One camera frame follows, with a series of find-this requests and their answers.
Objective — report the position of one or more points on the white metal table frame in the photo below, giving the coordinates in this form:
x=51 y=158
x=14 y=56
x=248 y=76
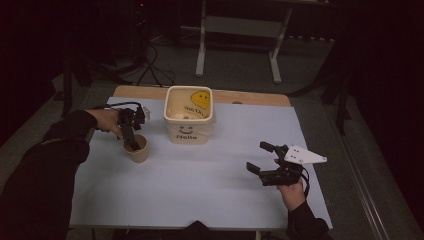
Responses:
x=240 y=26

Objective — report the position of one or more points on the person's left hand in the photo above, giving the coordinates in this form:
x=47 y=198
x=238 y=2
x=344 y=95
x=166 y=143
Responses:
x=107 y=120

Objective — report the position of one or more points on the pale blue table mat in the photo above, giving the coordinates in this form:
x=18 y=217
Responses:
x=206 y=186

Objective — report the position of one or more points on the metal floor rail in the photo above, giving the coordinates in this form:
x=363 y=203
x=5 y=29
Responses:
x=363 y=186

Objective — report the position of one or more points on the yellow smiley bin liner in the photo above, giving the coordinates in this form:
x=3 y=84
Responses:
x=200 y=100

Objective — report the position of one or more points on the brown paper cup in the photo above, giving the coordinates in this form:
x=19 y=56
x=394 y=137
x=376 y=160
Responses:
x=137 y=154

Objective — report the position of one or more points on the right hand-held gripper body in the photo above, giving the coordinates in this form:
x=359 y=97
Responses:
x=289 y=166

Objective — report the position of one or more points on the cream bin with smiley print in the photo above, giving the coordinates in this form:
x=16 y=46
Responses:
x=188 y=130

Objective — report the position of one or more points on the black device with red light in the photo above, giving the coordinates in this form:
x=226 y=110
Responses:
x=140 y=26

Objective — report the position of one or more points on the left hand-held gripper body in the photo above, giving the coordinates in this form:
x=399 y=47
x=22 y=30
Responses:
x=128 y=117

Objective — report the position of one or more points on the black metal stand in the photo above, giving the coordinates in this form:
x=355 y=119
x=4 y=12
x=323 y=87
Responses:
x=83 y=66
x=335 y=90

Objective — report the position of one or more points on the person's right hand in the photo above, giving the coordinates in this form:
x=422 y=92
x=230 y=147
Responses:
x=292 y=196

